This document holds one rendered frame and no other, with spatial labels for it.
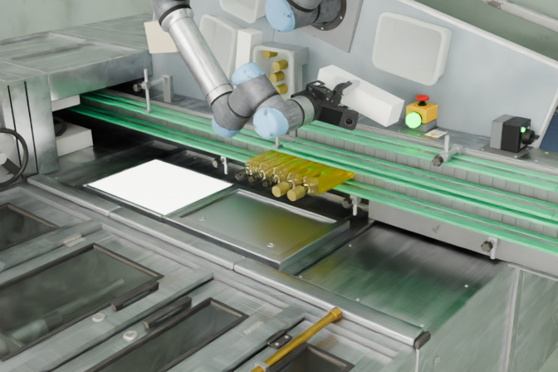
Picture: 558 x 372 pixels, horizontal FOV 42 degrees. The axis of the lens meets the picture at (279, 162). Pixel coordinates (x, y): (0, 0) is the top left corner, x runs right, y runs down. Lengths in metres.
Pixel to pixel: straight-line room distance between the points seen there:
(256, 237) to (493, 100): 0.79
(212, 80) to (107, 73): 1.11
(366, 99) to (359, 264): 0.48
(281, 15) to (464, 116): 0.62
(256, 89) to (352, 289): 0.61
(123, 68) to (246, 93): 1.28
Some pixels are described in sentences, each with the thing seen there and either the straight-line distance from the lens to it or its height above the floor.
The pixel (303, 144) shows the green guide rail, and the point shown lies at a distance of 2.34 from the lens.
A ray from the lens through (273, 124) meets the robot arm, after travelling 1.67.
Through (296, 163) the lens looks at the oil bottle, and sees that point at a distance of 2.26.
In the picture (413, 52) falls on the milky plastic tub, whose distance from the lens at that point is 2.23.
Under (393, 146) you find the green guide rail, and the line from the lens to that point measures 2.10.
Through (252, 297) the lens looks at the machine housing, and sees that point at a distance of 1.94.
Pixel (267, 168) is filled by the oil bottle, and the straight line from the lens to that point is 2.24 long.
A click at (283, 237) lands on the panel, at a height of 1.19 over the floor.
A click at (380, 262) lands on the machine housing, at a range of 2.09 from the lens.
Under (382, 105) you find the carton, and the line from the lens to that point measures 1.89.
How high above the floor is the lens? 2.65
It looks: 45 degrees down
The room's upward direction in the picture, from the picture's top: 114 degrees counter-clockwise
